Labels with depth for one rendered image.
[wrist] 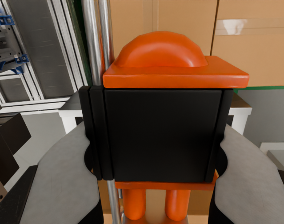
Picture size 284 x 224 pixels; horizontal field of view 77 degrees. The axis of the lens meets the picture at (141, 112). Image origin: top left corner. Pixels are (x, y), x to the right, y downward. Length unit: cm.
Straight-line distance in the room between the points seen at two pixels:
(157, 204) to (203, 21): 57
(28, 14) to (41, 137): 96
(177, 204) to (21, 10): 110
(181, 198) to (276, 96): 144
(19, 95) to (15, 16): 44
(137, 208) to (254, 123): 147
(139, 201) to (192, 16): 58
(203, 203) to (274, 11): 60
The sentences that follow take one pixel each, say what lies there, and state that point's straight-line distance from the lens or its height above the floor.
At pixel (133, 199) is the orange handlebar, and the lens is 17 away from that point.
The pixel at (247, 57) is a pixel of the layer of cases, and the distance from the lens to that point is 74.
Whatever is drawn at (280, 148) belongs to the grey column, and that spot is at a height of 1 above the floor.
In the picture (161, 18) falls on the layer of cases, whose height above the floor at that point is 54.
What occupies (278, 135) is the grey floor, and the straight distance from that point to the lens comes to 176.
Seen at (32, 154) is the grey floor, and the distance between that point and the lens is 188.
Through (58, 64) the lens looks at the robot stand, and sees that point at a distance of 112.
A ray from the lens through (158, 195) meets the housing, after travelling 21.
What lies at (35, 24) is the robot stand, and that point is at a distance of 113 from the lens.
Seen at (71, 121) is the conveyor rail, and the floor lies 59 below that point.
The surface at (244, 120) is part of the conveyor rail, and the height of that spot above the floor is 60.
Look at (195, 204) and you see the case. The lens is 47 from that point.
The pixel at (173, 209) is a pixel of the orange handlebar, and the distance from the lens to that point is 18.
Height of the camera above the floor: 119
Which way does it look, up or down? 62 degrees down
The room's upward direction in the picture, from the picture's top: 176 degrees counter-clockwise
